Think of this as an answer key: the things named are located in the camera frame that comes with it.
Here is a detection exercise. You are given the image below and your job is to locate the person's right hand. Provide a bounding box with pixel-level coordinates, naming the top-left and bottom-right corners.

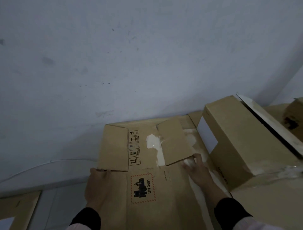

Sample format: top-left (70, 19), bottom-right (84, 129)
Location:
top-left (182, 154), bottom-right (219, 191)

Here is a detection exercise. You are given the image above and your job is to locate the person's left hand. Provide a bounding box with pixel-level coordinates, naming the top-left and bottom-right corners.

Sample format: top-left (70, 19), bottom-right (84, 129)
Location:
top-left (84, 167), bottom-right (112, 212)

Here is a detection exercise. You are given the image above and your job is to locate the cardboard box hazard label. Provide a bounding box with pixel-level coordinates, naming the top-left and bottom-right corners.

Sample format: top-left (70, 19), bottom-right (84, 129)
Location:
top-left (97, 115), bottom-right (233, 230)

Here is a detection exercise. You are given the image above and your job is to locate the person's left forearm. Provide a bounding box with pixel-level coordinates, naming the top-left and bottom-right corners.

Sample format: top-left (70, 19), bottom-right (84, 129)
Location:
top-left (69, 202), bottom-right (102, 230)

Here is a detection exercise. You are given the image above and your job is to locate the person's right forearm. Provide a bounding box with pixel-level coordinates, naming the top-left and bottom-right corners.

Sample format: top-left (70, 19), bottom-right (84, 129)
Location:
top-left (205, 182), bottom-right (281, 230)

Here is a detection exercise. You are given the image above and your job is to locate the closed cardboard box white label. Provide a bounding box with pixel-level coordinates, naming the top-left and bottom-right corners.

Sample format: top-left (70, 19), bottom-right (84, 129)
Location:
top-left (196, 95), bottom-right (303, 192)

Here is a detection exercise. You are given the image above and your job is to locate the large brown cardboard box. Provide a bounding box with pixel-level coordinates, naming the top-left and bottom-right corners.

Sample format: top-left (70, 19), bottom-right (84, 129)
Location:
top-left (230, 175), bottom-right (303, 230)

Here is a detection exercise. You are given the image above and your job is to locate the brown cardboard sheet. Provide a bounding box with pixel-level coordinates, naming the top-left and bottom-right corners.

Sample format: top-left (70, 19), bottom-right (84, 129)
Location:
top-left (0, 191), bottom-right (42, 230)

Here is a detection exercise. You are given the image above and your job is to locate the small brown cardboard box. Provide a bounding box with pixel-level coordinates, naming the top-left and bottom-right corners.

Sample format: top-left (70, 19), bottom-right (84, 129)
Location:
top-left (283, 97), bottom-right (303, 143)

